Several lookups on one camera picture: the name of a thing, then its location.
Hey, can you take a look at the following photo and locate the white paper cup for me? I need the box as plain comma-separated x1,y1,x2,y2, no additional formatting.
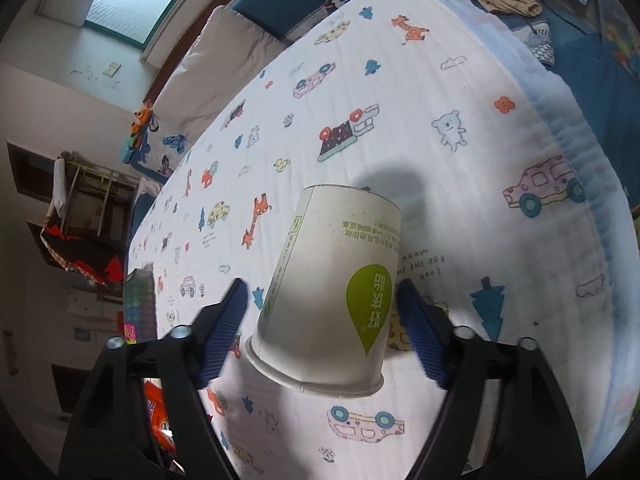
245,184,401,398

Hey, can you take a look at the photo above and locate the orange snack wrapper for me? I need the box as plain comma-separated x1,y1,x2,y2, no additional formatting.
143,380,176,456

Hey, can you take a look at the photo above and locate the colourful puzzle box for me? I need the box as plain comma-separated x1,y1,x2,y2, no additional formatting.
122,266,157,344

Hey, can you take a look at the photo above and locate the cartoon print table cloth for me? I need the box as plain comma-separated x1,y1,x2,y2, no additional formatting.
129,0,639,479

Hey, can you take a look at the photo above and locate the left butterfly print pillow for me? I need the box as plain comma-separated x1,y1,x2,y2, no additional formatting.
120,110,192,184

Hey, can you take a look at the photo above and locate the orange toy on sofa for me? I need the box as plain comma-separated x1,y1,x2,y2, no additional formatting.
129,100,153,148

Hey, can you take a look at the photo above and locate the beige cushion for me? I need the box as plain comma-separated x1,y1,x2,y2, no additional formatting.
153,6,286,141

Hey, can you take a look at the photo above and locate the wall shelf with clutter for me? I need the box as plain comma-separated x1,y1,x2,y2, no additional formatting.
8,143,139,295

